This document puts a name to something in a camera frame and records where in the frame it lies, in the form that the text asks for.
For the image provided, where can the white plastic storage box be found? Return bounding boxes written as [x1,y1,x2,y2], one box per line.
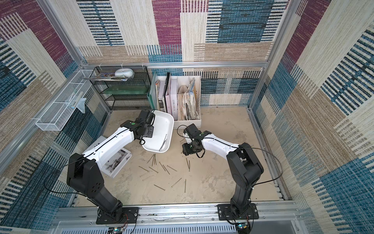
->
[142,110,174,153]

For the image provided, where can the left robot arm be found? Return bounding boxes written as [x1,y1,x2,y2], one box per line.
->
[67,110,155,219]

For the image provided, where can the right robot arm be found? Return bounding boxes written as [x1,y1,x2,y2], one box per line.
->
[182,124,264,218]

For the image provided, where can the green folder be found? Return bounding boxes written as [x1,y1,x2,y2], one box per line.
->
[147,74,158,110]

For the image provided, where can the white perforated file organizer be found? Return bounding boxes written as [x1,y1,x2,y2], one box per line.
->
[153,73,202,129]

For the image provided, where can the white magazine on table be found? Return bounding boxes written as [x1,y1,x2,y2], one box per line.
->
[88,148,132,178]

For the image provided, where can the white round device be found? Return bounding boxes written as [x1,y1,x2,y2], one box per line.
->
[115,68,134,79]

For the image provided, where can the black wire shelf rack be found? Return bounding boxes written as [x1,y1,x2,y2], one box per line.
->
[87,65,152,111]

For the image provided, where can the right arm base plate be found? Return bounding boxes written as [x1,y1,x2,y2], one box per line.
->
[216,203,259,221]

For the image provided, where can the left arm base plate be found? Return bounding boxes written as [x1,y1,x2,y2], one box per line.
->
[96,207,139,225]

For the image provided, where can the white wire wall basket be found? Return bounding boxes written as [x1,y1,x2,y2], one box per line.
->
[36,70,92,131]

